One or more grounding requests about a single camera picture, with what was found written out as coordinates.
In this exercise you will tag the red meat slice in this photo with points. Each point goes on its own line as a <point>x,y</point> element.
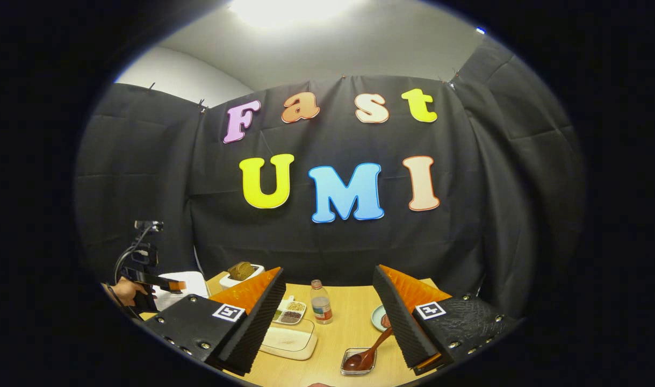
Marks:
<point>386,321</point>

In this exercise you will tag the clear chopstick holder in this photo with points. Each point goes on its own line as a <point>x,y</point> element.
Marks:
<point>367,368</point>

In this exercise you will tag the white divided grain dish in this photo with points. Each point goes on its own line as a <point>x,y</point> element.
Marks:
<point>292,312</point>

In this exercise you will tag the white rice cooker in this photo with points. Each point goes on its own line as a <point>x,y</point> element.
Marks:
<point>190,285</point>

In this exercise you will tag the brown wooden spoon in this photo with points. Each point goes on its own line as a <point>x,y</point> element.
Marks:
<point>359,359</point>

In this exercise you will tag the glass dish of rice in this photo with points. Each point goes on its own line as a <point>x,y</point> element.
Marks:
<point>289,338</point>

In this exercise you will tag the clear plastic bottle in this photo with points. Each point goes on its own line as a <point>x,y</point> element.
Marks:
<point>322,306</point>

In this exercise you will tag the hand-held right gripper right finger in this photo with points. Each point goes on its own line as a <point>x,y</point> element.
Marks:
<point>402,328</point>

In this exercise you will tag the ceiling light panel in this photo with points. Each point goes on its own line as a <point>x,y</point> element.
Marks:
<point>289,11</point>

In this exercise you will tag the pale green plate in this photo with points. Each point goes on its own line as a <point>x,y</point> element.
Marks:
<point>377,317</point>

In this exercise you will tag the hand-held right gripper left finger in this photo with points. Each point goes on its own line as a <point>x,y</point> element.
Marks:
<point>257,328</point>

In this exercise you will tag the black backdrop cloth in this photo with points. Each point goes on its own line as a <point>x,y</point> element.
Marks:
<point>144,188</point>

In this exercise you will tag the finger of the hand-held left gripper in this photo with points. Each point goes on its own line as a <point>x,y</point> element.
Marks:
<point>155,279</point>

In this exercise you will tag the white toaster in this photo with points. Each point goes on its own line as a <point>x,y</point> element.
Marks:
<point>257,271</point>

